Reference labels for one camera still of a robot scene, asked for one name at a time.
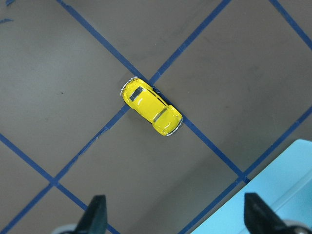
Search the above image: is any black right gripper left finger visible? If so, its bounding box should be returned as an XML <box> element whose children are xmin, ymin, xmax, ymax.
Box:
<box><xmin>73</xmin><ymin>195</ymin><xmax>108</xmax><ymax>234</ymax></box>

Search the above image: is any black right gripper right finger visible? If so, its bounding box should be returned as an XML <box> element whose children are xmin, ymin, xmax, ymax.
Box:
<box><xmin>244</xmin><ymin>193</ymin><xmax>292</xmax><ymax>234</ymax></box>

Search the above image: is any yellow beetle toy car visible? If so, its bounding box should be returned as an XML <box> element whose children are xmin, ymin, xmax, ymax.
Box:
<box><xmin>120</xmin><ymin>77</ymin><xmax>183</xmax><ymax>137</ymax></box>

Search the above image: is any light blue storage tray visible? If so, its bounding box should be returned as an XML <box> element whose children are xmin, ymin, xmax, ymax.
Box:
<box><xmin>193</xmin><ymin>139</ymin><xmax>312</xmax><ymax>234</ymax></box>

